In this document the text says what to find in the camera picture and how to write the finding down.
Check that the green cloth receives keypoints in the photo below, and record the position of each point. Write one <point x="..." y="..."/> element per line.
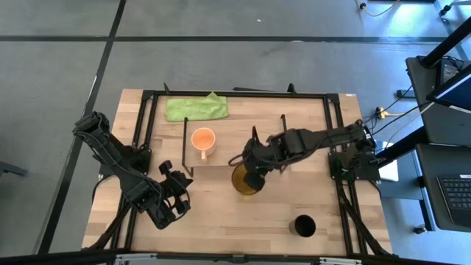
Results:
<point x="197" y="108"/>

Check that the black aluminium table frame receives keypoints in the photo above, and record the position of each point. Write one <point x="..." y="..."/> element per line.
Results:
<point x="346" y="221"/>

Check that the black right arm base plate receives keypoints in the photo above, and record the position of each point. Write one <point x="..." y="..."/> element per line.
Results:
<point x="362" y="171"/>

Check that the small peach orange mug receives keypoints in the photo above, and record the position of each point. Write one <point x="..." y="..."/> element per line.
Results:
<point x="203" y="141"/>

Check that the tilted dark monitor screen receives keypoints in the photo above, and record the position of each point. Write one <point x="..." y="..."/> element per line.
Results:
<point x="454" y="92"/>

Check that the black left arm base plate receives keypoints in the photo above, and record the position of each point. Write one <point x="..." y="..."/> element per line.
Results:
<point x="141" y="160"/>

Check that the black laptop keyboard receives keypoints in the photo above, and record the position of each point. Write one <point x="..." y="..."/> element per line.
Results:
<point x="458" y="198"/>

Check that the dark desk with laptop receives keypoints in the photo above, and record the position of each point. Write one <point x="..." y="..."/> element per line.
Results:
<point x="432" y="158"/>

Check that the black diagonal pole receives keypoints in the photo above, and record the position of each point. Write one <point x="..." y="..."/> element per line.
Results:
<point x="447" y="44"/>

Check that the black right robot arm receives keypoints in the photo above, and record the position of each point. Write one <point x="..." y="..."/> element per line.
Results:
<point x="331" y="138"/>

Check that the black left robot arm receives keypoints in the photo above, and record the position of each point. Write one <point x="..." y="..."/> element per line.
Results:
<point x="110" y="154"/>

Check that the yellow mug with dark rim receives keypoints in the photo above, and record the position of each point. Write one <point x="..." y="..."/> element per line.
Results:
<point x="238" y="181"/>

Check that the dark desk with monitor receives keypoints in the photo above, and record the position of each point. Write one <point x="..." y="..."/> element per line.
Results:
<point x="423" y="103"/>

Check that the yellow power plug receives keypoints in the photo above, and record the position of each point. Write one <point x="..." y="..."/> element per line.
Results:
<point x="381" y="112"/>

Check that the black bar with silver brackets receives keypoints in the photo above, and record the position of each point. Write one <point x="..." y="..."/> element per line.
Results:
<point x="235" y="257"/>

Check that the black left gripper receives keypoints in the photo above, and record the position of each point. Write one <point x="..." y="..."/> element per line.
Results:
<point x="171" y="202"/>

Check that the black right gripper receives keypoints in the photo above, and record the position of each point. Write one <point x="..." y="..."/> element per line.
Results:
<point x="270" y="152"/>

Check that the black cup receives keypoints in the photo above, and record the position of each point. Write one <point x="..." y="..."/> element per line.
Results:
<point x="304" y="226"/>

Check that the small black caster wheel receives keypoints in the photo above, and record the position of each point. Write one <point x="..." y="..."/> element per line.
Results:
<point x="419" y="229"/>

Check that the grey furniture foot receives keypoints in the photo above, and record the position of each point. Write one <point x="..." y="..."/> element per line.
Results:
<point x="13" y="169"/>

